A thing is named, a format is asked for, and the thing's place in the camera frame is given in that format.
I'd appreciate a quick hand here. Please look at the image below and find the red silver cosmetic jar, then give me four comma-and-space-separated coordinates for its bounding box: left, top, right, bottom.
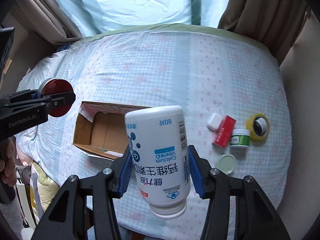
36, 78, 75, 118

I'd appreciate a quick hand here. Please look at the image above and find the pale green lidded jar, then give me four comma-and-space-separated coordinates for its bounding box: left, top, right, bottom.
215, 154, 236, 175

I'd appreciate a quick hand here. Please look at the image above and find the green white cream jar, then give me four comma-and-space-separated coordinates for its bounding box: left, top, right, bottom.
230, 128, 250, 148

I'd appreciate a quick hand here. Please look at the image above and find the red rectangular carton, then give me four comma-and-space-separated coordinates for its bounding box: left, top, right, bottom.
213, 115, 236, 148

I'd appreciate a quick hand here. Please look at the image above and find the yellow tape roll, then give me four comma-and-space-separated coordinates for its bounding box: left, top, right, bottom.
246, 113, 270, 141

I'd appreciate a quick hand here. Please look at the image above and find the white earbuds case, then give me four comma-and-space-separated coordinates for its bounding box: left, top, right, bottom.
207, 113, 222, 131

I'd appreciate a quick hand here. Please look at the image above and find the white vitamin bottle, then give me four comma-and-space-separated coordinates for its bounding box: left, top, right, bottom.
125, 105, 190, 219

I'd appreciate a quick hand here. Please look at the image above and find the person left hand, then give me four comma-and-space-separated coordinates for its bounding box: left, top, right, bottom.
1, 139, 17, 187

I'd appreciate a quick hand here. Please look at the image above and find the cardboard box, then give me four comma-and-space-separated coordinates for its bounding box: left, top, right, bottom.
73, 101, 145, 161

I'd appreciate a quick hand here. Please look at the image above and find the left brown curtain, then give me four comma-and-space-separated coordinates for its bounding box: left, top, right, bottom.
14, 0, 82, 45

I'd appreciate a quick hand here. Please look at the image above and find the brown curtain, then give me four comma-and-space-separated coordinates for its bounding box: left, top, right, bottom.
218, 0, 310, 63
14, 0, 82, 45

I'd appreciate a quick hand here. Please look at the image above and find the checkered floral bedsheet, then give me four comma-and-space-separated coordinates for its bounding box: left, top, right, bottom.
15, 23, 293, 240

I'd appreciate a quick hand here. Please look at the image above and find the light blue window cloth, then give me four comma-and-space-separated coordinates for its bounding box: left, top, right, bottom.
56, 0, 229, 37

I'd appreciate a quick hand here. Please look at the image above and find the right brown curtain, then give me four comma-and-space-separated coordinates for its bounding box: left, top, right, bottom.
218, 0, 310, 63

